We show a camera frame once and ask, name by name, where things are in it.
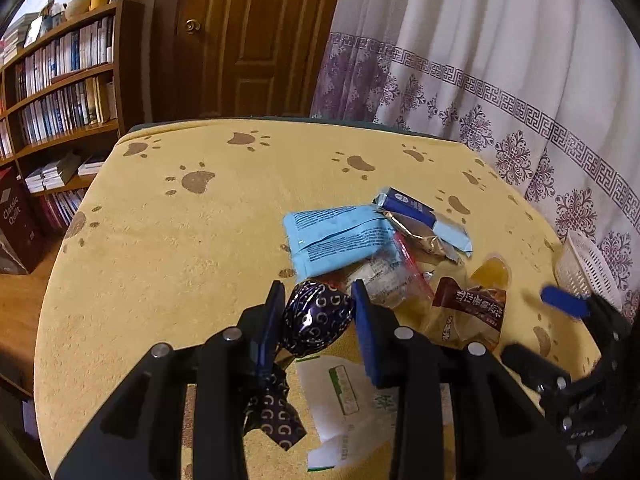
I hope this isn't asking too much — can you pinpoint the brown date snack bag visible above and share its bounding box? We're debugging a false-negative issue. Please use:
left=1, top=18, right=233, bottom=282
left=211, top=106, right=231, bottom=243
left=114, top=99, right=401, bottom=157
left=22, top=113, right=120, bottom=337
left=421, top=276, right=506, bottom=351

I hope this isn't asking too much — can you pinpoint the yellow jelly cup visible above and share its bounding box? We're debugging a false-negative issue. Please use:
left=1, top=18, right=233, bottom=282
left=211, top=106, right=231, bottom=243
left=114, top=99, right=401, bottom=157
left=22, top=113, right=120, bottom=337
left=470, top=255, right=511, bottom=290

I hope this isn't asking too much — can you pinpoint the navy blue biscuit packet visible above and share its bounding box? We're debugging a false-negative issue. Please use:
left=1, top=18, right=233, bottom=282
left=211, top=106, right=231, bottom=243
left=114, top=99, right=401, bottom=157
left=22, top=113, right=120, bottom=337
left=373, top=186, right=473, bottom=257

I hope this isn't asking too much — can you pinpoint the clear crumbly bar packet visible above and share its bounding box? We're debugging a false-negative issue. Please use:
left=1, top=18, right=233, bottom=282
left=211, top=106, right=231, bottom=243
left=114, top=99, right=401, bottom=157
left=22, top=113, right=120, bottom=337
left=343, top=256, right=428, bottom=309

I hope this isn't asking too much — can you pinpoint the dark blue candy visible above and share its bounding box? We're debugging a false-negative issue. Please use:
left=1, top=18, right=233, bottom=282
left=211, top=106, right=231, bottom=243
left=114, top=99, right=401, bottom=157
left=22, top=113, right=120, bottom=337
left=244, top=280, right=355, bottom=451

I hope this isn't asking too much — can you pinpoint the light blue snack packet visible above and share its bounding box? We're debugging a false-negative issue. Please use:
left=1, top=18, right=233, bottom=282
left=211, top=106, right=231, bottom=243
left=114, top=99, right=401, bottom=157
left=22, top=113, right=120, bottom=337
left=283, top=205, right=395, bottom=281

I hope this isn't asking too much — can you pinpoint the white plastic basket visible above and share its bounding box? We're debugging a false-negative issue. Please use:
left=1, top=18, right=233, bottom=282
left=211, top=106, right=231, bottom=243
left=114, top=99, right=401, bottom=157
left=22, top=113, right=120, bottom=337
left=554, top=231, right=623, bottom=311

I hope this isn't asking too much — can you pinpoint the white green snack packet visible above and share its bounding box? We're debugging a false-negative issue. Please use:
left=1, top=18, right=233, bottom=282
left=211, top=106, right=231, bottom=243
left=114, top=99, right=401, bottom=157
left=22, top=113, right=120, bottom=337
left=296, top=356, right=398, bottom=471

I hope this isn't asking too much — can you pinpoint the gold foil snack packet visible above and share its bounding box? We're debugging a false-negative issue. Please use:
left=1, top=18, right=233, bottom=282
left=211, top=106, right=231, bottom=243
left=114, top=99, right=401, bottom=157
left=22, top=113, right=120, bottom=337
left=380, top=209, right=462, bottom=264

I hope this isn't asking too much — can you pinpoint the yellow paw print tablecloth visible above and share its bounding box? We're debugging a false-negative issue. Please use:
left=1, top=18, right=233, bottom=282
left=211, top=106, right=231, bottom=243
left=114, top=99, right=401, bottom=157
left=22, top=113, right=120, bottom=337
left=35, top=119, right=600, bottom=469

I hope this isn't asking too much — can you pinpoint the red Classic Quilt box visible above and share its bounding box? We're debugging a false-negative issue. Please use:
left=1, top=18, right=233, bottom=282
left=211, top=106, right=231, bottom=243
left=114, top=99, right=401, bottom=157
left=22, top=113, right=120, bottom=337
left=0, top=166, right=43, bottom=275

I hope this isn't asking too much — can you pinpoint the white purple patterned curtain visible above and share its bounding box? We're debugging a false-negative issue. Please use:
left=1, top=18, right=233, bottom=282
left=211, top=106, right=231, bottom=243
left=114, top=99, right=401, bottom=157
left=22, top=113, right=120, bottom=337
left=311, top=0, right=639, bottom=318

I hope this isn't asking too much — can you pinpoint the wooden bookshelf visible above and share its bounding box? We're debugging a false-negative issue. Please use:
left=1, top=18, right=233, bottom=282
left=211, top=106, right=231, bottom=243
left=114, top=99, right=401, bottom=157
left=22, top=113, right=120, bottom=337
left=0, top=0, right=147, bottom=241

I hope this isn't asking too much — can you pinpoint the brown wooden door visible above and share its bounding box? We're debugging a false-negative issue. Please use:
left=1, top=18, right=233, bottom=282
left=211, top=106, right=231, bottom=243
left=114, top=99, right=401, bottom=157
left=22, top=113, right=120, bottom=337
left=150, top=0, right=337, bottom=122

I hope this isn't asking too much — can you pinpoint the brass door knob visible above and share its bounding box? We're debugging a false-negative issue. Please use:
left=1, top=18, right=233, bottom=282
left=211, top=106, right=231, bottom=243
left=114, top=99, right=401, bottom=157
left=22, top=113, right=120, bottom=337
left=184, top=18, right=202, bottom=35

